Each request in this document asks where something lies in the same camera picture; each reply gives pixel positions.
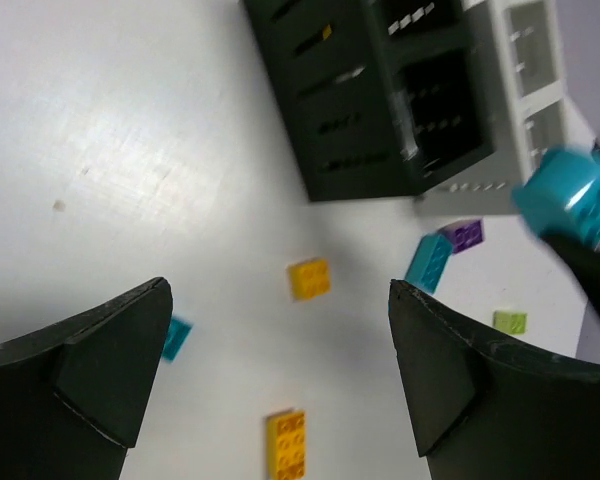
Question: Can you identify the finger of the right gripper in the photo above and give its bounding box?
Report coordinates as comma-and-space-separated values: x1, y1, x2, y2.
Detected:
542, 233, 600, 319

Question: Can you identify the purple lego brick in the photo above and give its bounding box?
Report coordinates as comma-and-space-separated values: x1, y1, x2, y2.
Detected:
439, 219, 484, 255

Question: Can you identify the long orange lego brick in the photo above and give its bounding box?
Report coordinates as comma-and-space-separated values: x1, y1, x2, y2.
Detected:
266, 410, 306, 480

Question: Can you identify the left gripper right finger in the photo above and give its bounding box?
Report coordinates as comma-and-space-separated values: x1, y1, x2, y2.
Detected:
389, 280, 600, 479

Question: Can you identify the teal rounded lego brick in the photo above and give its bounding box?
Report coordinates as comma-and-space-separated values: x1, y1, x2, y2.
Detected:
512, 146, 600, 248

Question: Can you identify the teal long lego brick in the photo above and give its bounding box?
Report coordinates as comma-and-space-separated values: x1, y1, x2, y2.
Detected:
404, 233, 453, 295

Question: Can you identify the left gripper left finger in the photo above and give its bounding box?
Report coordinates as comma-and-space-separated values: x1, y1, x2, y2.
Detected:
0, 277, 173, 479

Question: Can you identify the black slotted container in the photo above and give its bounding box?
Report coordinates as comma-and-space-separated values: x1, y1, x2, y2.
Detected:
244, 0, 494, 202

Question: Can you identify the small teal lego brick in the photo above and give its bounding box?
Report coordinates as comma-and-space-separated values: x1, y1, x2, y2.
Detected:
161, 316, 193, 362

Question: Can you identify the small orange lego brick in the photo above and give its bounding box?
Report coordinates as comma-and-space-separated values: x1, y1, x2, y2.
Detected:
287, 258, 331, 301

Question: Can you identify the white slotted container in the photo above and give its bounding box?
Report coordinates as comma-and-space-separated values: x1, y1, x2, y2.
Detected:
414, 1, 594, 217

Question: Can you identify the green lego brick centre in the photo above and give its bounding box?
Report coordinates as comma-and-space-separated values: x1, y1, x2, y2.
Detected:
492, 310, 527, 335

